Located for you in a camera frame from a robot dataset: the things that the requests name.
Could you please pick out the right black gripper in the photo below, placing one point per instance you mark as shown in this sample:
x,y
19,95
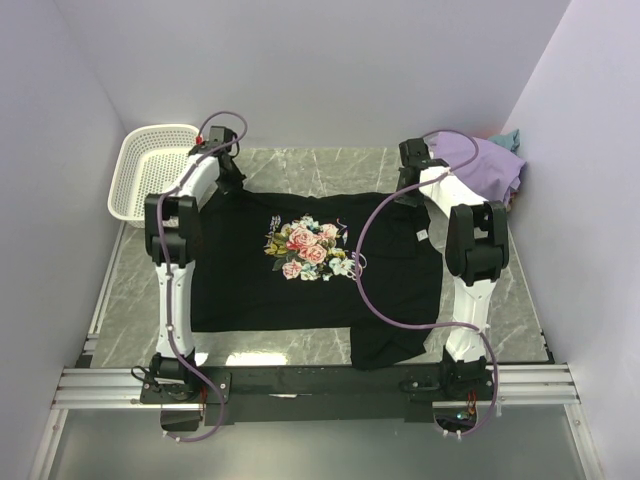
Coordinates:
x,y
410,201

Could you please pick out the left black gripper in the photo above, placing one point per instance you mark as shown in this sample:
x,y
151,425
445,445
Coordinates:
x,y
233,185

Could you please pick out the black floral t shirt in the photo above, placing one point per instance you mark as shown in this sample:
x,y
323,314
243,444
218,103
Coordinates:
x,y
273,262

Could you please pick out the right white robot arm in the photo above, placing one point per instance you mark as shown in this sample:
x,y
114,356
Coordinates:
x,y
477,247

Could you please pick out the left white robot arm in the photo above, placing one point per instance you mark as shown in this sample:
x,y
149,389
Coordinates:
x,y
173,236

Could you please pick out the folded lavender t shirt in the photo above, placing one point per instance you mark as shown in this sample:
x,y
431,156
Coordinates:
x,y
494,174

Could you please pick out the white perforated plastic basket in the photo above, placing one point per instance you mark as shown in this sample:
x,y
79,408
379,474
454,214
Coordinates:
x,y
150,160

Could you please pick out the teal folded garment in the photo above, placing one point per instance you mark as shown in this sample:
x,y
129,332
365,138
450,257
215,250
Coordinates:
x,y
509,141

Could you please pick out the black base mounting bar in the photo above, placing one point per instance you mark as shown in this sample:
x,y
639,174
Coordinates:
x,y
313,393

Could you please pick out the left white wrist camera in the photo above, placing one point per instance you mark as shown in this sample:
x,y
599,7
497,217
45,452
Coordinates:
x,y
200,145

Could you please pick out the aluminium rail frame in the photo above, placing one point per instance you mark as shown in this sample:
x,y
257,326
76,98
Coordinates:
x,y
96,428

